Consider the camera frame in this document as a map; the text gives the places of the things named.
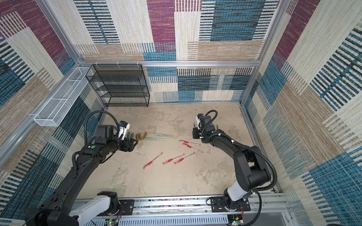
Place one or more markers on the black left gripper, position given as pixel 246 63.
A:
pixel 128 145

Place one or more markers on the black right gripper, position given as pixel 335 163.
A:
pixel 194 132

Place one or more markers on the red pen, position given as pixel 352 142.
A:
pixel 189 143
pixel 149 163
pixel 182 159
pixel 192 148
pixel 174 158

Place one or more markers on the mint highlighter pen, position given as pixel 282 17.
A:
pixel 153 138
pixel 163 135

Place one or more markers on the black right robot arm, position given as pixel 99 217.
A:
pixel 254 171

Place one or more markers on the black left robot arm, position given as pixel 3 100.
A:
pixel 57 209

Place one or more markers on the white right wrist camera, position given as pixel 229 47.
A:
pixel 198 119

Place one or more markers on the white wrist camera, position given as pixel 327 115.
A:
pixel 123 128
pixel 198 119

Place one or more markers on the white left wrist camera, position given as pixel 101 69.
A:
pixel 123 128

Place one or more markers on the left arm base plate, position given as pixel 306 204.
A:
pixel 125 208

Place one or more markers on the black wire mesh shelf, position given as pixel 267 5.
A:
pixel 119 85

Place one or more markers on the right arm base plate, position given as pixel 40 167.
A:
pixel 225 204

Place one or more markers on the white wire mesh basket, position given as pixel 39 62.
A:
pixel 58 106

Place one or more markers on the aluminium front rail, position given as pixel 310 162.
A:
pixel 266 210

